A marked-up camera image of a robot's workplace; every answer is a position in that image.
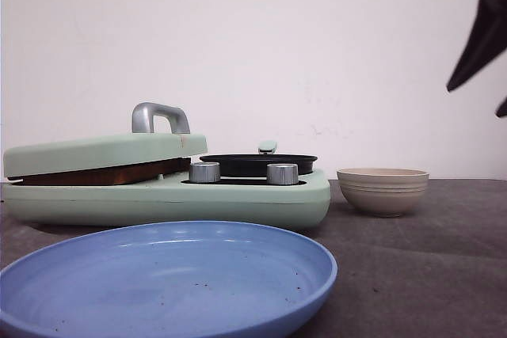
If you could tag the mint green sandwich maker lid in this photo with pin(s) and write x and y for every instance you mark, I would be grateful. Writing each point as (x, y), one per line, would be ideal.
(159, 132)

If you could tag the blue plastic plate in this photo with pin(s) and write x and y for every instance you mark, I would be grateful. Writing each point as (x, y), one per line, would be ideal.
(172, 279)

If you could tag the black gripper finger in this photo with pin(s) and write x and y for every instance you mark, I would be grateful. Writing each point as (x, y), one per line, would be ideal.
(486, 41)
(502, 109)

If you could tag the silver control knob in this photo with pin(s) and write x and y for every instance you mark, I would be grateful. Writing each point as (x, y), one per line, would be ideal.
(282, 174)
(204, 172)

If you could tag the black round frying pan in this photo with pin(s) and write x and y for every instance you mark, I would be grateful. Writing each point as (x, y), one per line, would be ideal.
(255, 165)

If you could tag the silver left control knob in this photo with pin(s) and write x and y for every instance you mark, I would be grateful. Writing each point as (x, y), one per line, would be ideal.
(204, 172)

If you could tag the cream ribbed ceramic bowl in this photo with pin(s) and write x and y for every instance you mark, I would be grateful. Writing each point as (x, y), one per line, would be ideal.
(383, 192)

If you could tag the silver right control knob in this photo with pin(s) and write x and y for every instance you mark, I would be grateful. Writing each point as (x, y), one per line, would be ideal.
(282, 174)

